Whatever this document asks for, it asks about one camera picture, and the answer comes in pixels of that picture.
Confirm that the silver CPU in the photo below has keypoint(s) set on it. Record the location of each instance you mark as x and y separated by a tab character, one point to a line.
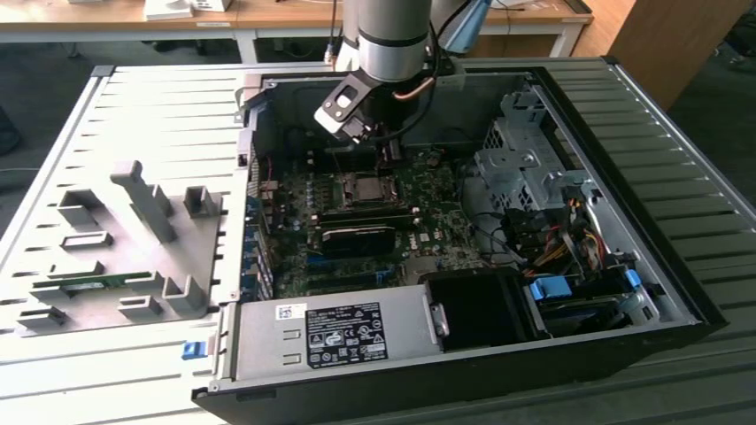
371	189

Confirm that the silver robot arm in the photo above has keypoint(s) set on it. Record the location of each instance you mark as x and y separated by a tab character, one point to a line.
390	44

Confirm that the CPU socket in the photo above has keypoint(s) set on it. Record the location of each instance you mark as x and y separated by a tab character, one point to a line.
342	175

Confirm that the green motherboard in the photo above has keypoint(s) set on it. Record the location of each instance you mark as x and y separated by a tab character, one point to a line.
448	221

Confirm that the silver drive cage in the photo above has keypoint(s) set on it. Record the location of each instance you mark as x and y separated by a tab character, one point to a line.
520	177

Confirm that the black graphics card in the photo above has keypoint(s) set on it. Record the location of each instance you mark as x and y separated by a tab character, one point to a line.
358	241

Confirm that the grey chipset heatsink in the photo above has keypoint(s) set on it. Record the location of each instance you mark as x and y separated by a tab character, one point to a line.
419	271

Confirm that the blue disk carrier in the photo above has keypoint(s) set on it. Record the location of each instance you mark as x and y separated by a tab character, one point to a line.
550	290

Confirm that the wooden cabinet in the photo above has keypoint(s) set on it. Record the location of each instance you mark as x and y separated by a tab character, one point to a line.
662	44

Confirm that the silver power supply unit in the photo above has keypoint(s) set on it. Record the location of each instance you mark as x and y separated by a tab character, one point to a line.
266	336

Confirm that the blue case latch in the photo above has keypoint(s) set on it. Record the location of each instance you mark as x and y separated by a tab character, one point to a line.
632	279

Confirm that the black hard disk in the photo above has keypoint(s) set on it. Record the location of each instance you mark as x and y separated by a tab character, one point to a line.
579	316

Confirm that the grey parts rack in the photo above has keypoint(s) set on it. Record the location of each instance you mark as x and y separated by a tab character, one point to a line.
130	261

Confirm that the green RAM stick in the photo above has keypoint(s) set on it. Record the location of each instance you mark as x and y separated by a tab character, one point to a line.
112	280

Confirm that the dark office chair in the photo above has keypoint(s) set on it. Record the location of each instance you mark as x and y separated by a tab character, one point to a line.
738	48

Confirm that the black PC case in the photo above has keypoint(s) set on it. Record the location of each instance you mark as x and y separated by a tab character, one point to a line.
414	389

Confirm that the blue plastic clip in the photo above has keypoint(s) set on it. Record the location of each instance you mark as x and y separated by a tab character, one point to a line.
195	350

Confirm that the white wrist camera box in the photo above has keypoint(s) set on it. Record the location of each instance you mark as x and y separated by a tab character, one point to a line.
346	106

